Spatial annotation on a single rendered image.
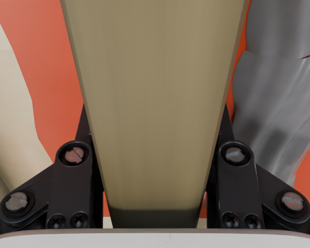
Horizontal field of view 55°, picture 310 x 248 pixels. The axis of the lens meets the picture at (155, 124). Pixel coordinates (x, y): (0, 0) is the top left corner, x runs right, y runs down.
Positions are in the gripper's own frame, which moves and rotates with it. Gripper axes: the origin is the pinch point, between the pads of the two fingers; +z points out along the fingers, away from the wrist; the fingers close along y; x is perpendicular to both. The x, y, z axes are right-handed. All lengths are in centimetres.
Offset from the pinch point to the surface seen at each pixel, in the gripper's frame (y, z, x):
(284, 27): 6.6, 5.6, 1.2
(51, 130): -7.5, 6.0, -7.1
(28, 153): -10.0, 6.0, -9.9
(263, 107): 7.0, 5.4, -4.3
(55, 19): -5.2, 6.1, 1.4
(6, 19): -7.7, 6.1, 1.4
